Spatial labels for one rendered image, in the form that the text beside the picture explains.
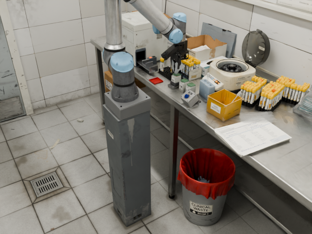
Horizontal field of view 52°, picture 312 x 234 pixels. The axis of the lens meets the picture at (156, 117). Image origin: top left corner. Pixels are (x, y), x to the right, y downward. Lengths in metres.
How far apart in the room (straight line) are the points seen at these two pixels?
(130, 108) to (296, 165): 0.85
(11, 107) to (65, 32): 0.93
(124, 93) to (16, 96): 1.94
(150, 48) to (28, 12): 1.41
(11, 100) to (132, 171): 1.85
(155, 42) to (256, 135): 1.05
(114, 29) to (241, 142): 0.85
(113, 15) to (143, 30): 0.57
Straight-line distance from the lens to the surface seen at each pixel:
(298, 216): 2.18
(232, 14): 2.36
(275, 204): 2.20
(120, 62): 1.63
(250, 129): 1.67
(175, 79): 1.98
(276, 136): 1.66
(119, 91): 1.70
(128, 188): 2.05
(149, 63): 2.19
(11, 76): 3.38
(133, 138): 1.82
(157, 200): 2.45
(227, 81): 1.96
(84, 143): 3.03
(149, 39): 2.27
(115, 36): 1.72
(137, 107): 1.72
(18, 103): 3.52
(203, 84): 1.88
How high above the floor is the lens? 1.82
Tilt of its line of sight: 33 degrees down
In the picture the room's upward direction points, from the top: straight up
